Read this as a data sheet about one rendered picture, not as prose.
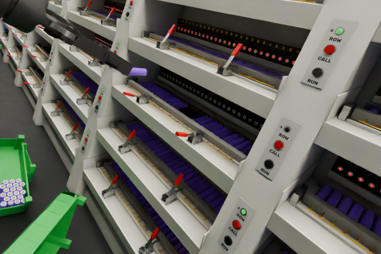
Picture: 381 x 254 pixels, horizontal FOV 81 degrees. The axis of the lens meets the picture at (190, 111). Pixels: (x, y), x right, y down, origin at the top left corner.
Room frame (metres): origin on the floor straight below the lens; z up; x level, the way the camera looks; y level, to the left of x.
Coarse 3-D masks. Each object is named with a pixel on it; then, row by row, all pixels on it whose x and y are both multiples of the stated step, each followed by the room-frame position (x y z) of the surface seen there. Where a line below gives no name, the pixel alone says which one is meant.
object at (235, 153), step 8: (136, 88) 0.82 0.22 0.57; (144, 88) 0.81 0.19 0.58; (152, 96) 0.75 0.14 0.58; (152, 104) 0.72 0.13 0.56; (160, 104) 0.72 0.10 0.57; (168, 104) 0.72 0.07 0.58; (168, 112) 0.69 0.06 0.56; (176, 112) 0.67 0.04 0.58; (184, 120) 0.64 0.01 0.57; (192, 120) 0.64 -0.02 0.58; (192, 128) 0.62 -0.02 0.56; (200, 128) 0.60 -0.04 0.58; (208, 136) 0.58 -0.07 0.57; (216, 136) 0.58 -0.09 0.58; (216, 144) 0.56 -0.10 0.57; (224, 144) 0.55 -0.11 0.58; (224, 152) 0.55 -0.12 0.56; (232, 152) 0.53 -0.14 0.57; (240, 152) 0.53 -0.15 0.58; (240, 160) 0.51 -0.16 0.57
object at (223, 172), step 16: (112, 80) 0.83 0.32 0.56; (128, 80) 0.86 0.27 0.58; (144, 80) 0.94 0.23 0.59; (160, 80) 0.94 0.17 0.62; (128, 96) 0.77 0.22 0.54; (192, 96) 0.81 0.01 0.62; (144, 112) 0.69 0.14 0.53; (160, 112) 0.70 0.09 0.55; (224, 112) 0.71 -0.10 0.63; (160, 128) 0.63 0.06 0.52; (176, 128) 0.62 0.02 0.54; (176, 144) 0.59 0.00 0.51; (192, 160) 0.54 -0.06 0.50; (208, 160) 0.51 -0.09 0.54; (224, 160) 0.52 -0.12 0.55; (208, 176) 0.51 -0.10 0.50; (224, 176) 0.47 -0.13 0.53
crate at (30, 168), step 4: (24, 144) 0.94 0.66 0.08; (24, 148) 0.94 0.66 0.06; (24, 152) 0.94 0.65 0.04; (28, 156) 0.90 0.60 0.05; (28, 160) 0.89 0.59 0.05; (28, 164) 0.88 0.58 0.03; (32, 164) 0.83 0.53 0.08; (28, 168) 0.87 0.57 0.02; (32, 168) 0.82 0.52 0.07; (28, 172) 0.82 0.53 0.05; (32, 172) 0.83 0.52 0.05; (28, 176) 0.82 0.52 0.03; (32, 176) 0.83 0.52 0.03; (28, 180) 0.82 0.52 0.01
